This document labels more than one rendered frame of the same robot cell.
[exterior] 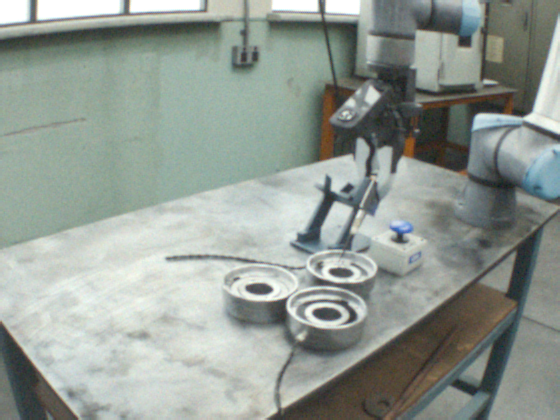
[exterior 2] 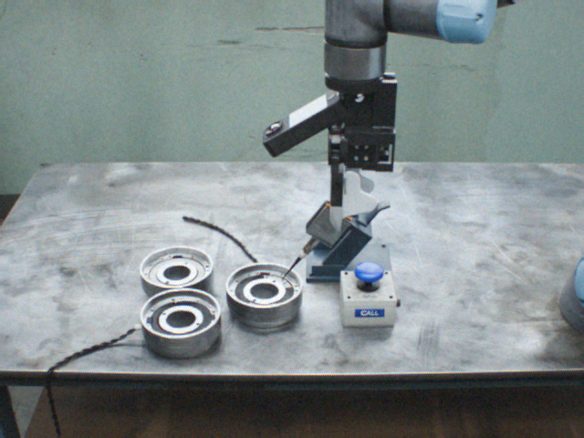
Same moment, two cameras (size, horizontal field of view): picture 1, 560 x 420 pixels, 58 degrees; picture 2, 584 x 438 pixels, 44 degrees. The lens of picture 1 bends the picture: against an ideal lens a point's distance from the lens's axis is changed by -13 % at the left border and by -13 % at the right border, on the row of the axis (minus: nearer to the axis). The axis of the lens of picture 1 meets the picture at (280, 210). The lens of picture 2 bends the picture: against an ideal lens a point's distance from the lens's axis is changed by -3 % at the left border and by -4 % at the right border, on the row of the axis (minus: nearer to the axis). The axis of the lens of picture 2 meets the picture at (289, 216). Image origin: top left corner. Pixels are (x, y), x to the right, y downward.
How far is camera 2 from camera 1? 0.78 m
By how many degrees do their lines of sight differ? 43
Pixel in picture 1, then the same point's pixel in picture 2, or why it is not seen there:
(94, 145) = (403, 64)
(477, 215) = (568, 304)
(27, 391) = not seen: hidden behind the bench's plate
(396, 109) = (341, 132)
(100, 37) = not seen: outside the picture
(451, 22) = (421, 26)
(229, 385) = (56, 336)
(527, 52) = not seen: outside the picture
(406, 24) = (346, 26)
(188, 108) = (547, 43)
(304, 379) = (102, 361)
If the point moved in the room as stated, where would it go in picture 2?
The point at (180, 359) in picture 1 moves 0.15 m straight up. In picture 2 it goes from (61, 302) to (44, 211)
